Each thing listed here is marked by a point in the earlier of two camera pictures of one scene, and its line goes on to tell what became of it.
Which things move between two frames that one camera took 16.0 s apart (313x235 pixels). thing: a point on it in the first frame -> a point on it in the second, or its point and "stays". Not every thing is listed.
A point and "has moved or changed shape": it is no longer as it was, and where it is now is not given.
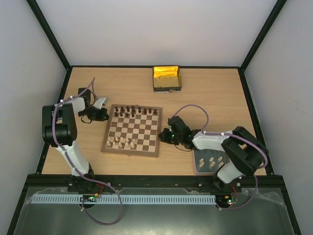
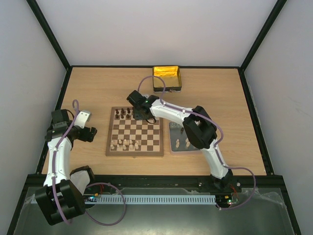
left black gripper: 102,118 -> 85,137
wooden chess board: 133,130 stays
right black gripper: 165,135 -> 142,114
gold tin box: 167,79 stays
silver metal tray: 209,161 has moved or changed shape
